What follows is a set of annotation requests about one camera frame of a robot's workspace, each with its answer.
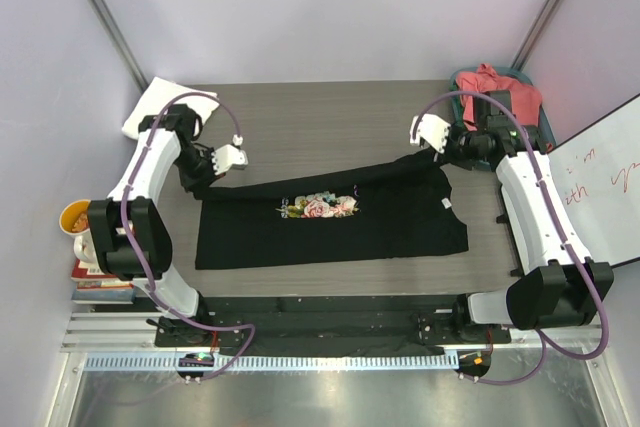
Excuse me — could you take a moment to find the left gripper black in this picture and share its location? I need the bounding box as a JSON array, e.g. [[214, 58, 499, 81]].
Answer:
[[173, 147, 226, 196]]

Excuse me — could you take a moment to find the black floral t shirt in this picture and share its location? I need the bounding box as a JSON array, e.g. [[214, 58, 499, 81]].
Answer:
[[195, 150, 469, 271]]

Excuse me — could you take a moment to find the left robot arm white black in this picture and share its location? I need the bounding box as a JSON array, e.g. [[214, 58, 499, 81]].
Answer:
[[88, 104, 219, 346]]

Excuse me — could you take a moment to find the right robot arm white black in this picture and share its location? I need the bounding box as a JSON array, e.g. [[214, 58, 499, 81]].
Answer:
[[411, 93, 614, 357]]

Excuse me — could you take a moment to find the bottom book in stack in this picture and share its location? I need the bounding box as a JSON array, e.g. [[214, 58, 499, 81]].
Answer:
[[71, 281, 136, 305]]

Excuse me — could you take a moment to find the teal plastic basket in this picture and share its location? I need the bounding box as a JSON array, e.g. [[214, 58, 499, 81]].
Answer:
[[448, 65, 558, 171]]

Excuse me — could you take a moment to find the pink crumpled t shirt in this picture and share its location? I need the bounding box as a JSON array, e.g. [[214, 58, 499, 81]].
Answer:
[[453, 63, 542, 126]]

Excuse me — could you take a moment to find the folded white t shirt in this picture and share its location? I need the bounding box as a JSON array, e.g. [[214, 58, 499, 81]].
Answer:
[[121, 77, 219, 140]]

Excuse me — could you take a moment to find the whiteboard with red writing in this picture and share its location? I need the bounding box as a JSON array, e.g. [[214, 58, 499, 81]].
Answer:
[[550, 96, 639, 266]]

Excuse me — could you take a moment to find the floral mug yellow inside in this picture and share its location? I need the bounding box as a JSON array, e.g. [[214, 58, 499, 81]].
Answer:
[[59, 199, 97, 264]]

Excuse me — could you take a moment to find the red top book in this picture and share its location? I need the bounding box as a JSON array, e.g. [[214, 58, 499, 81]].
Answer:
[[71, 260, 118, 282]]

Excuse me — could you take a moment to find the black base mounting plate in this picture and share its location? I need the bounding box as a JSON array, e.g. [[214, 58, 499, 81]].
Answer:
[[147, 295, 512, 348]]

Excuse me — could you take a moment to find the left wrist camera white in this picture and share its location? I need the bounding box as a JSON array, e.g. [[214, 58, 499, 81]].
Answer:
[[211, 134, 249, 175]]

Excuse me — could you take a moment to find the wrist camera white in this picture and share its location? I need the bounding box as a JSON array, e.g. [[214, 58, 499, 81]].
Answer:
[[409, 114, 451, 154], [211, 134, 249, 175]]

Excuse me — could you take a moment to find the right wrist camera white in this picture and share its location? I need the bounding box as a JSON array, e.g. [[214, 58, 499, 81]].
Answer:
[[409, 114, 451, 154]]

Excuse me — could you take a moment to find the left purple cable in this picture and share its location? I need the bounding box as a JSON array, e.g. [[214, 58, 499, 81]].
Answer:
[[119, 91, 256, 381]]

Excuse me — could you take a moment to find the purple cable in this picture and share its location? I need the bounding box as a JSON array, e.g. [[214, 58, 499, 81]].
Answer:
[[119, 91, 256, 381], [412, 90, 612, 385]]

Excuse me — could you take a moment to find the aluminium rail frame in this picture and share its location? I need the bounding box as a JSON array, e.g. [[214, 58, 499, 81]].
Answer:
[[60, 307, 610, 354]]

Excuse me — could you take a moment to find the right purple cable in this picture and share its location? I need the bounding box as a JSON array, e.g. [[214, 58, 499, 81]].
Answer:
[[412, 90, 612, 385]]

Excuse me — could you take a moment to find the white slotted cable duct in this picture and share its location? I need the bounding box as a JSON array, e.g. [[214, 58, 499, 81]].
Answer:
[[84, 351, 459, 373]]

